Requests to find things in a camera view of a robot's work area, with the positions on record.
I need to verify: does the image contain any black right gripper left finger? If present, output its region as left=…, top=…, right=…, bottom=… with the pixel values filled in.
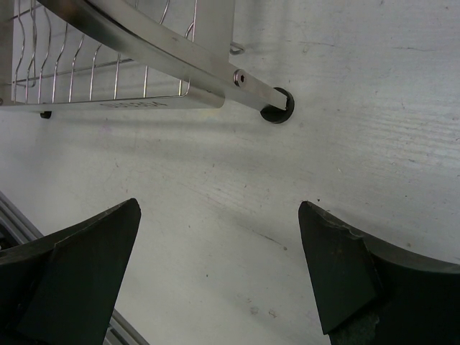
left=1, top=198, right=141, bottom=344

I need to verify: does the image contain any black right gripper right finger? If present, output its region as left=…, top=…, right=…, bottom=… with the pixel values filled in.
left=298, top=201, right=459, bottom=344

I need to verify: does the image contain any stainless steel dish rack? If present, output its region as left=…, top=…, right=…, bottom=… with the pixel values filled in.
left=1, top=1, right=295, bottom=124

